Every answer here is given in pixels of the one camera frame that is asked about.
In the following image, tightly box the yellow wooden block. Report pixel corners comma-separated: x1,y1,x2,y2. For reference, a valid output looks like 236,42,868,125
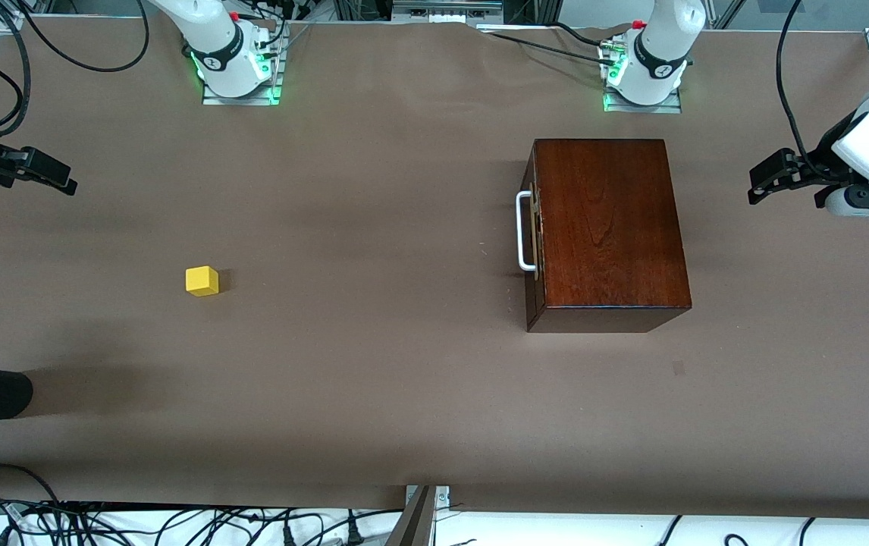
185,265,220,297

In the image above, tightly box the wooden drawer with white handle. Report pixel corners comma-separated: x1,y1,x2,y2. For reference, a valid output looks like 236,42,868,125
516,144,549,308

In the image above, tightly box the dark brown wooden box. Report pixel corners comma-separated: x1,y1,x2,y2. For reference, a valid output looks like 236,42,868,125
525,138,692,333

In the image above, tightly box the silver metal device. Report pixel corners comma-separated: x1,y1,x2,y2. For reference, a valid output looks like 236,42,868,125
391,0,504,24

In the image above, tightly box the brown paper table cover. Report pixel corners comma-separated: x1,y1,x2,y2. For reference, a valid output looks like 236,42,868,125
0,14,869,510

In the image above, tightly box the small silver mounting plate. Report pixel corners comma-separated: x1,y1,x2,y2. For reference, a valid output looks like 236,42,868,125
404,485,450,510

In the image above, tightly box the grey metal beam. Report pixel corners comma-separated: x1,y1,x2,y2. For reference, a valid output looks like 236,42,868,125
385,485,437,546

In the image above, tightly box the black hanging loop cable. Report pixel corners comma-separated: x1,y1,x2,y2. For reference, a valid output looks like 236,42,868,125
14,0,151,74

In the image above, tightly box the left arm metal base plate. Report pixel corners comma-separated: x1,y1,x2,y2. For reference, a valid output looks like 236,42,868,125
603,38,683,115

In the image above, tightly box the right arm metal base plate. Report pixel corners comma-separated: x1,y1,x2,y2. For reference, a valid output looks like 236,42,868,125
202,19,284,106

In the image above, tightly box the short black base cable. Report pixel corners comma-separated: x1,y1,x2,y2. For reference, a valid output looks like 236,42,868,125
548,21,610,48

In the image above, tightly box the long black base cable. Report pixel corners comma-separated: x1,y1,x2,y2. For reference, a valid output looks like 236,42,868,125
489,32,621,65

